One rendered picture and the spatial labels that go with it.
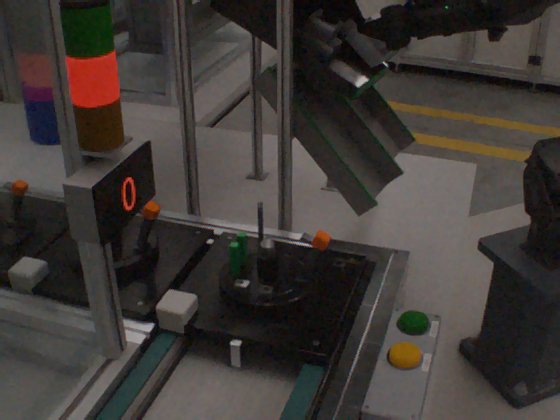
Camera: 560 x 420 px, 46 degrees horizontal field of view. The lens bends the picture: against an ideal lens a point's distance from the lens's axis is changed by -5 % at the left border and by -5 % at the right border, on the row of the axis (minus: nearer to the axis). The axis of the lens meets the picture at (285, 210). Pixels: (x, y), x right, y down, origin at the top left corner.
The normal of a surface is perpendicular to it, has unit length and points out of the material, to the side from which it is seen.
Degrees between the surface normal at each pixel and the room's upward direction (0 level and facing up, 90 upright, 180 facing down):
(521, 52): 90
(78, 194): 90
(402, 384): 0
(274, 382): 0
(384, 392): 0
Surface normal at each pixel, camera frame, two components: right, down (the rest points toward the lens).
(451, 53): -0.37, 0.46
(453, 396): 0.00, -0.87
